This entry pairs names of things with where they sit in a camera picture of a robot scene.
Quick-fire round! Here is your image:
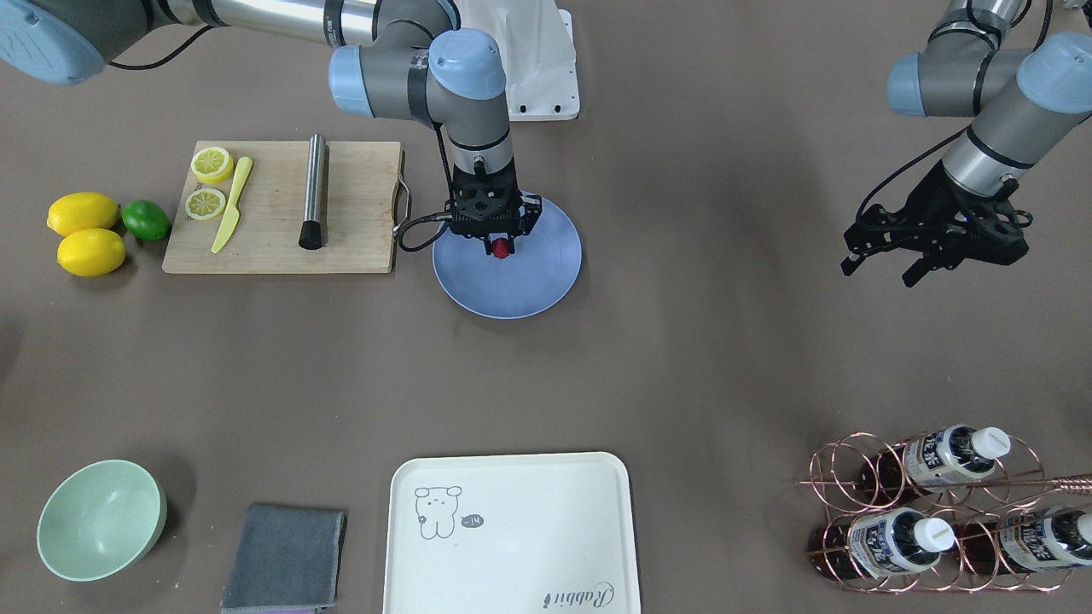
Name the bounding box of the upper yellow lemon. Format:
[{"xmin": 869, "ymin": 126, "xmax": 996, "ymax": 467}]
[{"xmin": 57, "ymin": 227, "xmax": 126, "ymax": 278}]

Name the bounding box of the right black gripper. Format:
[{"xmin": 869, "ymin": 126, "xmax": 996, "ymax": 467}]
[{"xmin": 510, "ymin": 194, "xmax": 543, "ymax": 240}]

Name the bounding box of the tea bottle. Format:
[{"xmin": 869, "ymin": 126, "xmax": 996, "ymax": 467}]
[
  {"xmin": 956, "ymin": 507, "xmax": 1091, "ymax": 576},
  {"xmin": 855, "ymin": 424, "xmax": 1013, "ymax": 506},
  {"xmin": 806, "ymin": 507, "xmax": 956, "ymax": 582}
]

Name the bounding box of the lower yellow lemon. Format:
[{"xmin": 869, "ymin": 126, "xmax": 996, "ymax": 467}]
[{"xmin": 46, "ymin": 191, "xmax": 120, "ymax": 237}]

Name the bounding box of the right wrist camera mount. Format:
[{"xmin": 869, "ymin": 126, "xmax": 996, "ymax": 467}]
[{"xmin": 449, "ymin": 162, "xmax": 523, "ymax": 239}]

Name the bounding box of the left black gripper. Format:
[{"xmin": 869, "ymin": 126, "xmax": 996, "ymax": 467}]
[{"xmin": 841, "ymin": 162, "xmax": 982, "ymax": 288}]

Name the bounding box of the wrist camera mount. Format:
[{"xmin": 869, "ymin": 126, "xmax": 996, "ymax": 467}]
[
  {"xmin": 961, "ymin": 198, "xmax": 1033, "ymax": 265},
  {"xmin": 449, "ymin": 162, "xmax": 523, "ymax": 239}
]

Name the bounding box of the yellow lemon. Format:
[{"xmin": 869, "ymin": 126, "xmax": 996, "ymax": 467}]
[
  {"xmin": 57, "ymin": 227, "xmax": 126, "ymax": 278},
  {"xmin": 46, "ymin": 191, "xmax": 120, "ymax": 237}
]

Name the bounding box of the upper lemon slice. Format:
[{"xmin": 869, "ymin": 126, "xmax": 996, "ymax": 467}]
[{"xmin": 183, "ymin": 188, "xmax": 229, "ymax": 221}]

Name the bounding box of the steel muddler black tip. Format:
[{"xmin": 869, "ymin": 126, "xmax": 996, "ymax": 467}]
[{"xmin": 298, "ymin": 133, "xmax": 328, "ymax": 250}]

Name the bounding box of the wooden cutting board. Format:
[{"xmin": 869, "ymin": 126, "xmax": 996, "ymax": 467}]
[{"xmin": 161, "ymin": 141, "xmax": 404, "ymax": 275}]

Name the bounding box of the rear tea bottle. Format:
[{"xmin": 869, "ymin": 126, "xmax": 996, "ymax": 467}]
[
  {"xmin": 855, "ymin": 424, "xmax": 1013, "ymax": 506},
  {"xmin": 956, "ymin": 507, "xmax": 1091, "ymax": 576}
]

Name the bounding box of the front tea bottle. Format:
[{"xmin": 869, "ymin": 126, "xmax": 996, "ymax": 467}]
[{"xmin": 806, "ymin": 507, "xmax": 956, "ymax": 582}]

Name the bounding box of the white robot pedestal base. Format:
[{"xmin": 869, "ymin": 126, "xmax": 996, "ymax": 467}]
[{"xmin": 456, "ymin": 1, "xmax": 581, "ymax": 122}]

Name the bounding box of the copper wire bottle rack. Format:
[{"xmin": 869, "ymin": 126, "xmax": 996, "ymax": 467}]
[{"xmin": 799, "ymin": 432, "xmax": 1089, "ymax": 594}]

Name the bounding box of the lower lemon slice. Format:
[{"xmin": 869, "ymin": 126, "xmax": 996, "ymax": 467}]
[{"xmin": 189, "ymin": 145, "xmax": 235, "ymax": 185}]

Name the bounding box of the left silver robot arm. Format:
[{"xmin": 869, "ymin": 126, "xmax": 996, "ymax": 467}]
[{"xmin": 841, "ymin": 1, "xmax": 1091, "ymax": 287}]

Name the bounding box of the yellow plastic knife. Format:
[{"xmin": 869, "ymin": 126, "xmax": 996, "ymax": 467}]
[{"xmin": 211, "ymin": 156, "xmax": 253, "ymax": 253}]

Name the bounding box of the lemon slice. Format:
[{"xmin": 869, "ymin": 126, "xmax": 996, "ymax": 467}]
[
  {"xmin": 189, "ymin": 145, "xmax": 235, "ymax": 185},
  {"xmin": 183, "ymin": 188, "xmax": 229, "ymax": 221}
]

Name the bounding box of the grey folded cloth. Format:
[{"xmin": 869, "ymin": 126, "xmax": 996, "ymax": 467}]
[{"xmin": 221, "ymin": 504, "xmax": 346, "ymax": 613}]

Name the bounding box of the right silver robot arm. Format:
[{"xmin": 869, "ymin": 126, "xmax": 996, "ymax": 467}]
[{"xmin": 1, "ymin": 1, "xmax": 542, "ymax": 252}]

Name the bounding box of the blue round plate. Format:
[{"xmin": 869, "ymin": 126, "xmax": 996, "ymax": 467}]
[{"xmin": 432, "ymin": 199, "xmax": 584, "ymax": 319}]

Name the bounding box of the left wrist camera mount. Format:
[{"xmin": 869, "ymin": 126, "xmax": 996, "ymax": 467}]
[{"xmin": 961, "ymin": 198, "xmax": 1033, "ymax": 265}]

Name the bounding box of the red strawberry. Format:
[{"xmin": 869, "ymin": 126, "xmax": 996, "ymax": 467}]
[{"xmin": 488, "ymin": 237, "xmax": 514, "ymax": 259}]

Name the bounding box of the cream rabbit tray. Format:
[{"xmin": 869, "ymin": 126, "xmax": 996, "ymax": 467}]
[{"xmin": 383, "ymin": 451, "xmax": 642, "ymax": 613}]

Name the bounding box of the green lime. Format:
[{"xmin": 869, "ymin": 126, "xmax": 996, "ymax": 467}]
[{"xmin": 120, "ymin": 200, "xmax": 171, "ymax": 240}]

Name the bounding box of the mint green bowl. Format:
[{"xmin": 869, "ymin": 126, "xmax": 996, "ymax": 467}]
[{"xmin": 38, "ymin": 459, "xmax": 167, "ymax": 582}]

